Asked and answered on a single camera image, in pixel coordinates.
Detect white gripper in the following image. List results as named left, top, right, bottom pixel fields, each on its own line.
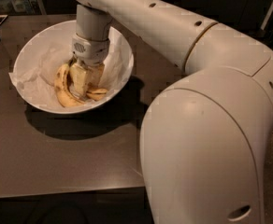
left=69, top=35, right=110, bottom=96

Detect yellow banana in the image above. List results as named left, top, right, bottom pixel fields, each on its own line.
left=86, top=88, right=108, bottom=101
left=54, top=63, right=83, bottom=107

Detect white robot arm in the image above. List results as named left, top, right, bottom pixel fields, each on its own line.
left=77, top=0, right=273, bottom=224

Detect white bowl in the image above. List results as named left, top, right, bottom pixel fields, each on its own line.
left=12, top=20, right=135, bottom=115

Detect white paper liner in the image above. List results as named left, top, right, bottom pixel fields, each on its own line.
left=8, top=26, right=135, bottom=109

